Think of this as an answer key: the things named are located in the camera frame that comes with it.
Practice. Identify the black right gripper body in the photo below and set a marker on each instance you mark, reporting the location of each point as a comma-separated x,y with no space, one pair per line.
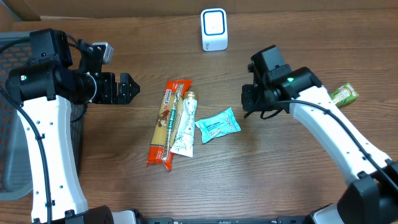
249,98

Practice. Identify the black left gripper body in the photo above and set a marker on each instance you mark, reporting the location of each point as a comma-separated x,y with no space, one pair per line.
109,88

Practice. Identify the teal wet wipes packet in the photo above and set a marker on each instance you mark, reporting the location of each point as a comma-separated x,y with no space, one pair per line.
217,126

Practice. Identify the red spaghetti packet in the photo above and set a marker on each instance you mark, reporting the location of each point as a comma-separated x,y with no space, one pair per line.
168,121

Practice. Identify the white tube gold cap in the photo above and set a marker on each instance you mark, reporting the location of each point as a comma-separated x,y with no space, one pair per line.
184,139

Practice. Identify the green snack packet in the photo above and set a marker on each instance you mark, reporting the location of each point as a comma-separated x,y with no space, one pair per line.
344,95

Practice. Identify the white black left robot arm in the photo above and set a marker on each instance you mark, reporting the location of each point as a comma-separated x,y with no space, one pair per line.
62,72

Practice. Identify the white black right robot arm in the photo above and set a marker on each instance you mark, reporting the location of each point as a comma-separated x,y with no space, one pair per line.
369,173

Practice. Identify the white barcode scanner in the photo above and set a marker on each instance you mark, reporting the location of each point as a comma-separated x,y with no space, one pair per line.
214,29

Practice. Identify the brown cardboard backdrop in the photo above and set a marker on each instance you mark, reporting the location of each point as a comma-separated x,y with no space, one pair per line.
31,10

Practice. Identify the grey plastic shopping basket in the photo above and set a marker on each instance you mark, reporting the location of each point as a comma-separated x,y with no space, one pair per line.
16,178

